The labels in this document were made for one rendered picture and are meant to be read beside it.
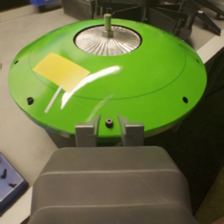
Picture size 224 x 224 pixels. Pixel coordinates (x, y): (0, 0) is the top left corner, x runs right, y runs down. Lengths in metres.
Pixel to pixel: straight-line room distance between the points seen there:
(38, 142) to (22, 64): 0.16
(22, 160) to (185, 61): 0.33
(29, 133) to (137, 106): 0.27
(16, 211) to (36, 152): 0.10
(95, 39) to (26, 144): 0.24
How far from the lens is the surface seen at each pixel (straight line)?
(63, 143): 0.33
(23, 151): 0.37
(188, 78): 0.24
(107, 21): 0.26
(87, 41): 0.26
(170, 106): 0.20
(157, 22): 0.63
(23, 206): 0.32
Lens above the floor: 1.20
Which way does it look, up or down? 50 degrees down
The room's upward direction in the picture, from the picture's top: 1 degrees clockwise
